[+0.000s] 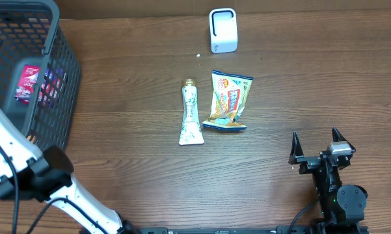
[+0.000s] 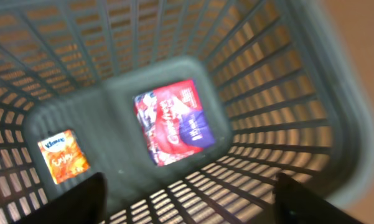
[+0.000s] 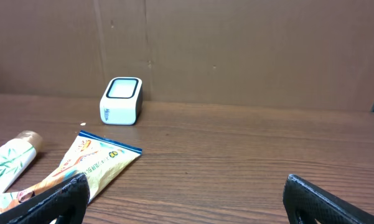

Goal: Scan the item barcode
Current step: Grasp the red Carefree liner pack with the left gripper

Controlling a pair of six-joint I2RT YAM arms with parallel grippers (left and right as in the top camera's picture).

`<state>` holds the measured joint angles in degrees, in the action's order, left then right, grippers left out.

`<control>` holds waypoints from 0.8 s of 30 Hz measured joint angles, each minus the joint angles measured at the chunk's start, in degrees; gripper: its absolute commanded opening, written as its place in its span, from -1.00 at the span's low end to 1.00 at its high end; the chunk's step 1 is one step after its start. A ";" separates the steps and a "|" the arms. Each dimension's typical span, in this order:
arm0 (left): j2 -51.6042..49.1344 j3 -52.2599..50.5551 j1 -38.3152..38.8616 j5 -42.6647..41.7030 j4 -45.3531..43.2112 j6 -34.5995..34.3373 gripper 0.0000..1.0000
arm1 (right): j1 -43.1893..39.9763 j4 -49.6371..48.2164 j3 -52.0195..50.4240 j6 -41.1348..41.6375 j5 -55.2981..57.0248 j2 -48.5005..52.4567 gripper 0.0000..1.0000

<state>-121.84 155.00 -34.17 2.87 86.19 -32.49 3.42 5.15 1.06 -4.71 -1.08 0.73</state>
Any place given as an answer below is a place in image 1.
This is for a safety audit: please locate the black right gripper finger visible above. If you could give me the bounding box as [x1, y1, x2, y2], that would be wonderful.
[290, 131, 304, 157]
[332, 127, 347, 142]

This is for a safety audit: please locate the beige orange snack bag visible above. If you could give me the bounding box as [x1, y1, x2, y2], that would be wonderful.
[202, 70, 254, 131]

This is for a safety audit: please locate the pink purple pad package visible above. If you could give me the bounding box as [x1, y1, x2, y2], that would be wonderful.
[14, 65, 40, 104]

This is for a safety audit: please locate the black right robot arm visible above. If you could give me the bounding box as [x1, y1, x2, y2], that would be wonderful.
[287, 127, 368, 234]

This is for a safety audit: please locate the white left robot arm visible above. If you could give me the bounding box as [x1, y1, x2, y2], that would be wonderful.
[0, 109, 137, 233]

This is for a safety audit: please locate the white barcode scanner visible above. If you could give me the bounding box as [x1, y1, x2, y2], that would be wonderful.
[209, 8, 238, 53]

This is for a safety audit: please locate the white floral tube gold cap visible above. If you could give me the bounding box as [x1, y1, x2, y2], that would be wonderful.
[178, 79, 204, 146]

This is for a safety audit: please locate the dark grey plastic basket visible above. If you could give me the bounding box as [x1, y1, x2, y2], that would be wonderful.
[0, 0, 81, 150]

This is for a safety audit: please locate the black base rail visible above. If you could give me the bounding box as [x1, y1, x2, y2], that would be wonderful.
[114, 225, 370, 234]

